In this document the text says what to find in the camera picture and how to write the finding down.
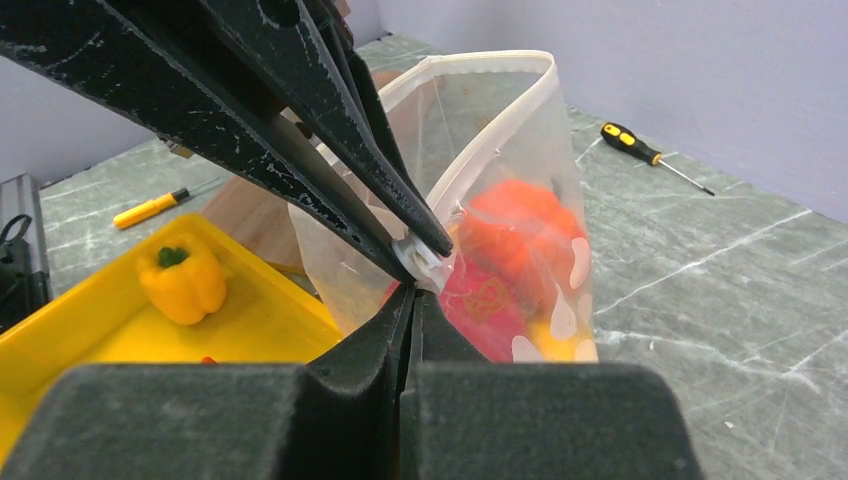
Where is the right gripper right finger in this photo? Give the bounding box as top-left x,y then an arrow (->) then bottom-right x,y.
401,292 -> 703,479

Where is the black yellow screwdriver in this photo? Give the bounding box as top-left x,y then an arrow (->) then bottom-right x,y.
600,122 -> 715,196

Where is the orange pumpkin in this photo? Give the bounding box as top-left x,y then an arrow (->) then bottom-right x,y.
457,180 -> 591,306

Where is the yellow bell pepper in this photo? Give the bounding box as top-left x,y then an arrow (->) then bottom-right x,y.
136,233 -> 227,325

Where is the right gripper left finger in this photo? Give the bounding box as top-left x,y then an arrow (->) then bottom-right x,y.
1,286 -> 415,479

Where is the yellow lemon squash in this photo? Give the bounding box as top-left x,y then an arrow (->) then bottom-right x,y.
527,321 -> 599,363

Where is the yellow plastic tray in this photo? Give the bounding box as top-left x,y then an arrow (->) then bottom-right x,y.
1,214 -> 342,454

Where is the red bell pepper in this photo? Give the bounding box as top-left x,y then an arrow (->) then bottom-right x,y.
380,258 -> 551,364

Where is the clear zip top bag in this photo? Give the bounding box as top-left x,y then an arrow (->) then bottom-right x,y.
288,50 -> 600,364

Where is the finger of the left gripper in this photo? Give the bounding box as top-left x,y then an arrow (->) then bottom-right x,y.
1,1 -> 411,281
203,1 -> 453,257

